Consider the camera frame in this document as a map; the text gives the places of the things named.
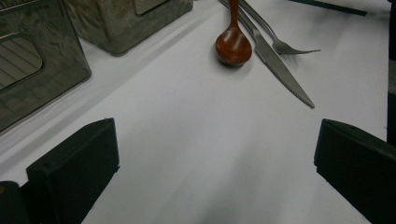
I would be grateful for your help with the steel serrated knife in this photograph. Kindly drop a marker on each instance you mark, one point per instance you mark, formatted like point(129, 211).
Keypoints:
point(271, 56)

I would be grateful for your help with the dark translucent storage box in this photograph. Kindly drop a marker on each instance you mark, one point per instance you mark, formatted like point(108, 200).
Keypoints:
point(62, 62)
point(118, 28)

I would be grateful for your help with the steel fork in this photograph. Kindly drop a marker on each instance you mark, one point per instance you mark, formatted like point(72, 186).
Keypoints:
point(281, 48)

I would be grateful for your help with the dark metal bar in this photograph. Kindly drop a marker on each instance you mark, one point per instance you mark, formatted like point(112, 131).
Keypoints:
point(342, 9)

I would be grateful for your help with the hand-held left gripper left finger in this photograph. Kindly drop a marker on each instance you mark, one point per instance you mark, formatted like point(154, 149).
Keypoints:
point(71, 174)

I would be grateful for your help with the brown wooden spoon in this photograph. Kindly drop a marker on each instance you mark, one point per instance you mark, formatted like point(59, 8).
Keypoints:
point(233, 46)

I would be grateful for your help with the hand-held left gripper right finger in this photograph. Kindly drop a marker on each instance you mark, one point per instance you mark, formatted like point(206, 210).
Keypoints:
point(358, 168)

